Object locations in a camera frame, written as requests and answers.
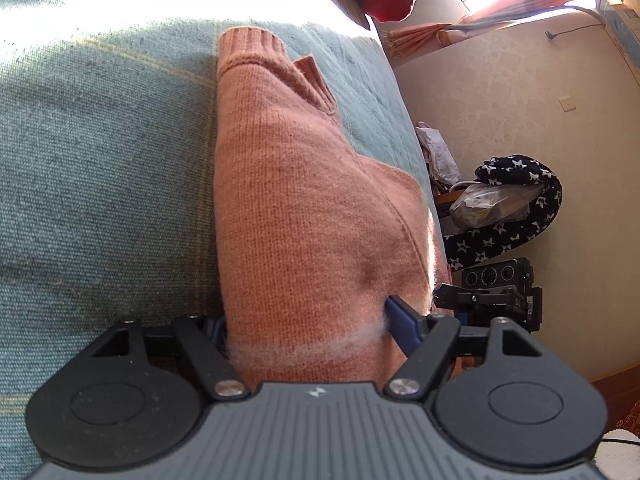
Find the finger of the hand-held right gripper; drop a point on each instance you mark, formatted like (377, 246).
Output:
(460, 297)

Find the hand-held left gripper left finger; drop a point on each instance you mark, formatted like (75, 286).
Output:
(217, 327)

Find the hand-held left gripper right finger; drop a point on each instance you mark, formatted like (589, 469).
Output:
(405, 330)

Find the orange knit sweater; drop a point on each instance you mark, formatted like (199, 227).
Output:
(300, 210)

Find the white folded clothes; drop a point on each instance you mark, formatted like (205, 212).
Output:
(437, 155)

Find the translucent plastic bag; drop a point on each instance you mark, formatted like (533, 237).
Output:
(485, 202)

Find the wooden chair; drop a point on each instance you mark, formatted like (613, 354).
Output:
(442, 205)

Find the navy star-print cloth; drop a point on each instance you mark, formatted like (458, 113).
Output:
(545, 195)

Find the red patterned rug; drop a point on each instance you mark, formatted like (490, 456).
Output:
(630, 415)

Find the white fluffy rug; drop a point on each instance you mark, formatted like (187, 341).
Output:
(620, 460)

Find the pink fringed curtain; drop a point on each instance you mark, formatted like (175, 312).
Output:
(425, 35)

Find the white wall socket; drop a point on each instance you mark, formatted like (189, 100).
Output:
(567, 103)

